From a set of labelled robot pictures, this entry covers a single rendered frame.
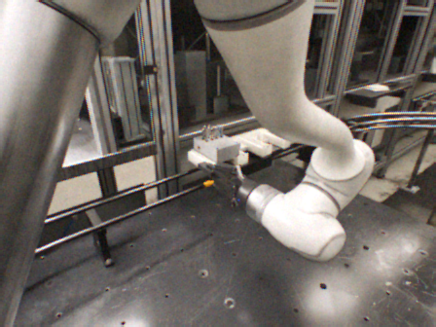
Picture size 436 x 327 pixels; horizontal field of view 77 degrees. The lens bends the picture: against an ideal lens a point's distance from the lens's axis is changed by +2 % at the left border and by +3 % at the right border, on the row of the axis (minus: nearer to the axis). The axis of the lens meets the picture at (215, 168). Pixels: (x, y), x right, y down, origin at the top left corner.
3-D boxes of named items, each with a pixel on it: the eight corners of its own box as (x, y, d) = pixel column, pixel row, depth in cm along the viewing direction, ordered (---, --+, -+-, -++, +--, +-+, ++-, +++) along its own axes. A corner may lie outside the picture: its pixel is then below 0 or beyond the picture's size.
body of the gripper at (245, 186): (266, 207, 71) (241, 192, 78) (269, 179, 67) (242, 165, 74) (244, 218, 67) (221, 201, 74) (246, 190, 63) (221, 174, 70)
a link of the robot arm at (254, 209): (289, 187, 64) (270, 177, 68) (262, 200, 59) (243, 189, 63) (284, 218, 68) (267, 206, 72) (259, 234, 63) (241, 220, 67)
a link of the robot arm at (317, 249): (266, 237, 66) (300, 199, 69) (324, 280, 55) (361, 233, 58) (253, 215, 58) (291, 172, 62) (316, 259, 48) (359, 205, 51)
